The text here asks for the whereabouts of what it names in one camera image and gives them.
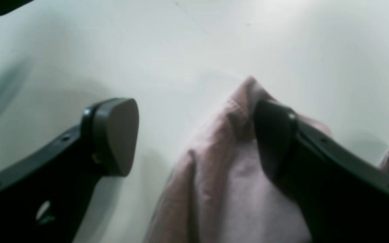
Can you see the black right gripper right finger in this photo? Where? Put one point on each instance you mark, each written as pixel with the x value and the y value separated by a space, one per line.
pixel 341 197

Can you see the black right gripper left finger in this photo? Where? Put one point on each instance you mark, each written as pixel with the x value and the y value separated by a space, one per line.
pixel 44 197

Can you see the dusty pink T-shirt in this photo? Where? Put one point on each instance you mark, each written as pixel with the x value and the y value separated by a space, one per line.
pixel 218 192

